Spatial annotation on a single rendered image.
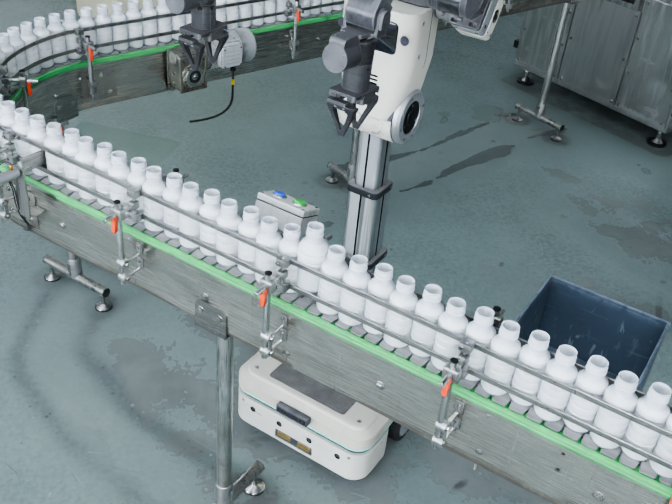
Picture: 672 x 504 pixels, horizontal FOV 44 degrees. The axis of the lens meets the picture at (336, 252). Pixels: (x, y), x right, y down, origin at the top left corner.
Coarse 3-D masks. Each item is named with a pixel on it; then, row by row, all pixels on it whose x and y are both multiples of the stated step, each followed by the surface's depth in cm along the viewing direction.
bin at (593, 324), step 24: (552, 288) 216; (576, 288) 212; (528, 312) 205; (552, 312) 219; (576, 312) 215; (600, 312) 211; (624, 312) 207; (528, 336) 218; (552, 336) 223; (576, 336) 218; (600, 336) 214; (624, 336) 210; (648, 336) 207; (576, 360) 221; (624, 360) 214; (648, 360) 210
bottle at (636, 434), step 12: (660, 384) 151; (648, 396) 151; (660, 396) 149; (636, 408) 153; (648, 408) 151; (660, 408) 150; (648, 420) 151; (660, 420) 150; (636, 432) 154; (648, 432) 152; (636, 444) 155; (648, 444) 154; (636, 456) 156
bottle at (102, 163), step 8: (104, 144) 209; (104, 152) 206; (96, 160) 208; (104, 160) 208; (96, 168) 208; (104, 168) 208; (96, 176) 210; (96, 184) 212; (104, 184) 210; (104, 192) 212
